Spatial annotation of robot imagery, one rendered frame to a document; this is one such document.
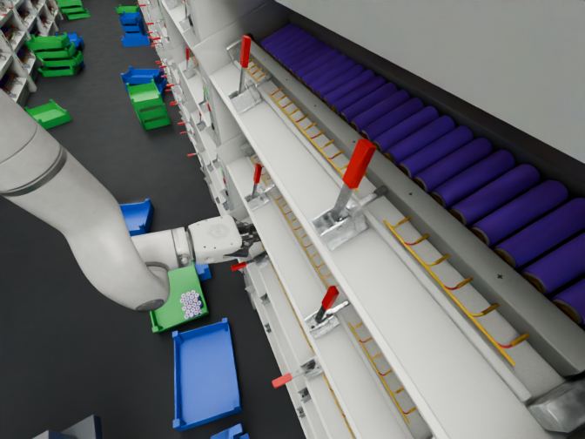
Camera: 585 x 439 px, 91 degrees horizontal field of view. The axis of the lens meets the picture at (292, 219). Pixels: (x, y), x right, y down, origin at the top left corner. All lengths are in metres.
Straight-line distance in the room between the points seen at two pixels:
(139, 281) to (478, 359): 0.46
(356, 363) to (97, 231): 0.41
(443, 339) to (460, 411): 0.04
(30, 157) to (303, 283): 0.37
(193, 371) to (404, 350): 1.05
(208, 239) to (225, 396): 0.68
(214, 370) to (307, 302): 0.80
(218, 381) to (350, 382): 0.83
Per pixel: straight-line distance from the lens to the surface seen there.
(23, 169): 0.45
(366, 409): 0.41
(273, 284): 0.69
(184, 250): 0.62
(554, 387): 0.23
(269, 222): 0.53
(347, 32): 0.19
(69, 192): 0.48
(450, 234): 0.23
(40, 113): 3.22
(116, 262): 0.52
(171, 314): 1.31
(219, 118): 0.64
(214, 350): 1.23
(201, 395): 1.19
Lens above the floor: 1.13
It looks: 47 degrees down
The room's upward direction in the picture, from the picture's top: 1 degrees clockwise
